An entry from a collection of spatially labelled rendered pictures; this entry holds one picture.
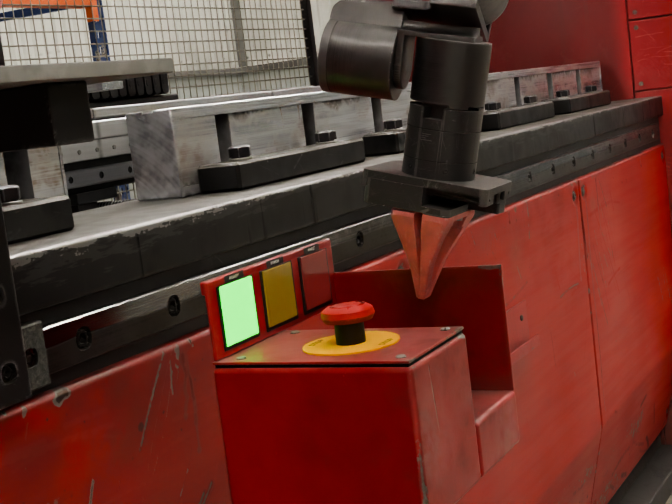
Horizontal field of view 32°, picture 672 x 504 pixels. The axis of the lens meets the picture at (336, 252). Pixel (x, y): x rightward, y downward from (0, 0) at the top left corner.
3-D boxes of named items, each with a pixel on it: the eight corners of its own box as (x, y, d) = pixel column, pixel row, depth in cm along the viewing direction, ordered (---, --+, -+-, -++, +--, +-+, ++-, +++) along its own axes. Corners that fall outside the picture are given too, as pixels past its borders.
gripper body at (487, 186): (392, 182, 97) (402, 92, 95) (510, 203, 93) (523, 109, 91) (358, 191, 91) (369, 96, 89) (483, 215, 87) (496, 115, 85)
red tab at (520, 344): (507, 369, 168) (502, 321, 167) (493, 369, 169) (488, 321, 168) (540, 344, 181) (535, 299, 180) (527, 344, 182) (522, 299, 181)
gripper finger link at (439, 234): (385, 277, 99) (398, 167, 97) (465, 295, 96) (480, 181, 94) (351, 293, 93) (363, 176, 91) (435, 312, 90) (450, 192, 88)
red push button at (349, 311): (365, 358, 84) (359, 308, 83) (315, 358, 86) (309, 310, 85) (388, 344, 87) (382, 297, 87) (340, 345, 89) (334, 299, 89)
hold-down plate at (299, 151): (241, 190, 125) (237, 162, 124) (199, 194, 127) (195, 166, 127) (366, 161, 151) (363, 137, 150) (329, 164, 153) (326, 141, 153)
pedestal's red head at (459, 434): (430, 532, 80) (399, 273, 78) (231, 519, 88) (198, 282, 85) (521, 441, 98) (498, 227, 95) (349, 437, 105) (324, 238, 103)
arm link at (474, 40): (487, 30, 85) (499, 28, 91) (395, 19, 87) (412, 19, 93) (475, 125, 87) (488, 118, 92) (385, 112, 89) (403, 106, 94)
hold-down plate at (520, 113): (500, 129, 194) (498, 111, 194) (469, 133, 197) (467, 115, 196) (555, 116, 220) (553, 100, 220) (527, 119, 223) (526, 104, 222)
